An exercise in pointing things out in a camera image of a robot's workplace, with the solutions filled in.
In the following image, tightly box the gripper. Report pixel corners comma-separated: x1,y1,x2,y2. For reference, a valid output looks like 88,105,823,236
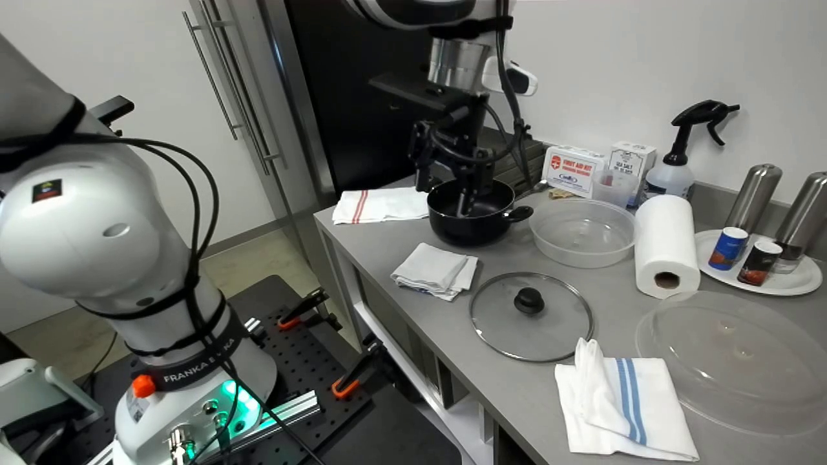
408,92,497,218

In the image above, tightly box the black pot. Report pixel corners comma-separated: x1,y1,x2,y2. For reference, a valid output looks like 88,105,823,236
426,179,534,248

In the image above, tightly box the glass lid with black knob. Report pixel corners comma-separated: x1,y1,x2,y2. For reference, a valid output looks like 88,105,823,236
469,271,594,363

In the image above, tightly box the dark ribbed box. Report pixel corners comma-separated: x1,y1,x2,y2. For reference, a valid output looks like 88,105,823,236
481,126,551,196

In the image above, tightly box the white towel with red stripe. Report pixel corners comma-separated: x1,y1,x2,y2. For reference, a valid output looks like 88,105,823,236
332,187,431,226

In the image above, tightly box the folded white cloth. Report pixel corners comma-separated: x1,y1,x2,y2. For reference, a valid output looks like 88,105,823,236
390,242,480,302

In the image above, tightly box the white first aid box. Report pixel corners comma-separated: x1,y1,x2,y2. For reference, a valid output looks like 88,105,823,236
541,145,607,199

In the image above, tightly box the black refrigerator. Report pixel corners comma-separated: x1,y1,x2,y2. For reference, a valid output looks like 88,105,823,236
257,0,453,202

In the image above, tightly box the clear plastic bowl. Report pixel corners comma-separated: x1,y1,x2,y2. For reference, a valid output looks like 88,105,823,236
528,198,641,269

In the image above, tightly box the clear plastic cup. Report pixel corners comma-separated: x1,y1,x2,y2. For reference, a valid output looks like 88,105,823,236
591,169,641,209

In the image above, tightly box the white salt box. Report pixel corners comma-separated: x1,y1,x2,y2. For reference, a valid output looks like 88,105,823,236
607,141,658,209

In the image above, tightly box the orange and black clamp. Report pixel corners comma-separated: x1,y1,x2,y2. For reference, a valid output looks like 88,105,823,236
277,287,344,333
331,335,390,400

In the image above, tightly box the spray bottle with black trigger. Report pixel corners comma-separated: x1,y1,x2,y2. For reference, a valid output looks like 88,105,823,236
642,99,742,202

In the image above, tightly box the paper towel roll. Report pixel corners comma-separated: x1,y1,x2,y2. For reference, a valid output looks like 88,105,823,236
634,194,702,300

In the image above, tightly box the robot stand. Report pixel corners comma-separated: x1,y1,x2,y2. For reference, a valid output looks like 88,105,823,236
0,274,463,465

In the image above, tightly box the blue spice can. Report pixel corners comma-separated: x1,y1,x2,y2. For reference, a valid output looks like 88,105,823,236
707,226,750,272

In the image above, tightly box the white towel with blue stripes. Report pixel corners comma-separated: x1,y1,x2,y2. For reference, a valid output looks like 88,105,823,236
554,337,700,463

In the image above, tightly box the steel grinder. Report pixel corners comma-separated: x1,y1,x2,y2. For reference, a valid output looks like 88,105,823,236
771,171,827,276
724,163,783,237

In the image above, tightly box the dark spice can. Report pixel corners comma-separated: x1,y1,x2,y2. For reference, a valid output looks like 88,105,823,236
736,240,784,287

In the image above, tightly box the large clear plastic cover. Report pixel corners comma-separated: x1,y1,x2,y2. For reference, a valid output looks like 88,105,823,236
634,290,827,437

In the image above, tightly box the white plate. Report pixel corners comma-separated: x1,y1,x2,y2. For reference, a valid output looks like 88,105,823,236
694,229,824,297

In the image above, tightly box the white and grey device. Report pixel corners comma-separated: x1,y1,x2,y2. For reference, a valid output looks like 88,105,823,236
0,358,105,465

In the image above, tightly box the cabinet door handle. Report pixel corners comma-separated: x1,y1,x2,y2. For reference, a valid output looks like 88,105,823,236
182,0,286,176

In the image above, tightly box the camera on mount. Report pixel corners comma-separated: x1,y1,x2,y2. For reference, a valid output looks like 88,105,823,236
89,95,136,129

